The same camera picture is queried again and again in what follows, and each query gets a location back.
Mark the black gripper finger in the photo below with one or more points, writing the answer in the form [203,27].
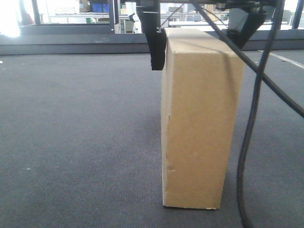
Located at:
[243,23]
[149,15]

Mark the brown cardboard box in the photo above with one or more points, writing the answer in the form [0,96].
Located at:
[201,81]

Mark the white background desk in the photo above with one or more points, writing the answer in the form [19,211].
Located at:
[175,24]

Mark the dark vertical frame post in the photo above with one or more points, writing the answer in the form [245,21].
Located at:
[111,13]

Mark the dark conveyor end rail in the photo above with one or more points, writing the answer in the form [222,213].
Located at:
[82,39]

